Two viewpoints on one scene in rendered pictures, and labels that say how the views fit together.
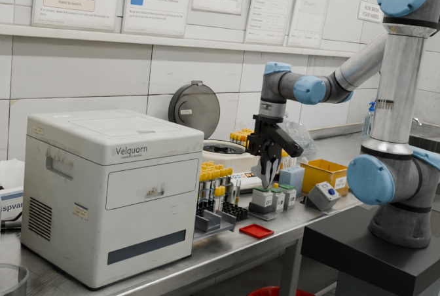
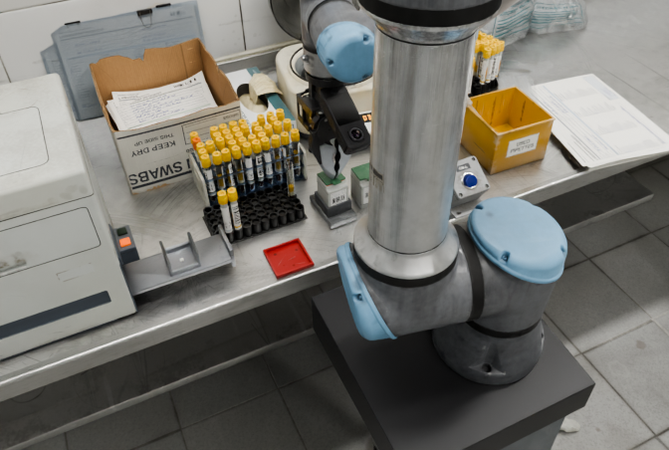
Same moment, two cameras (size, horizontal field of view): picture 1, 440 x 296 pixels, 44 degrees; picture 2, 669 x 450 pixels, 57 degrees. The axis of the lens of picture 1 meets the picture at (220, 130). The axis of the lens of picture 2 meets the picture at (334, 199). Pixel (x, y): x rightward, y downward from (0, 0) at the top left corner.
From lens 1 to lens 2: 0.97 m
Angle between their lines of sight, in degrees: 38
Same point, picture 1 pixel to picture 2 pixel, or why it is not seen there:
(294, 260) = not seen: hidden behind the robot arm
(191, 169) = (76, 223)
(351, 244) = (355, 361)
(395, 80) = (382, 134)
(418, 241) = (491, 378)
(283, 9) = not seen: outside the picture
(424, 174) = (493, 293)
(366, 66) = not seen: hidden behind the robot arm
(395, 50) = (377, 67)
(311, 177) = (473, 129)
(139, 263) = (23, 340)
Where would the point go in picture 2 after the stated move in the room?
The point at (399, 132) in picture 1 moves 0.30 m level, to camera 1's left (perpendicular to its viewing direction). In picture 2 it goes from (400, 236) to (158, 159)
